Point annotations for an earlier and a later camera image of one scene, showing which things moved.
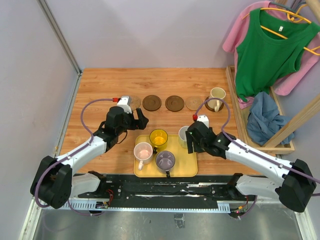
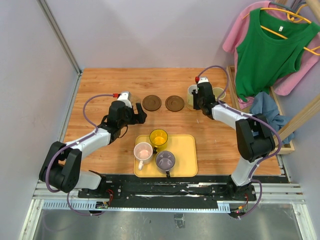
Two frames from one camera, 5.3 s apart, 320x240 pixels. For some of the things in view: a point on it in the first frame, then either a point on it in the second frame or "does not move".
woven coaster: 135,102 does not move
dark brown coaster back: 151,103 does not move
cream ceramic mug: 216,92 does not move
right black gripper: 190,139 -> 195,106
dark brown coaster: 174,103 does not move
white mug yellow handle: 182,139 -> 190,100
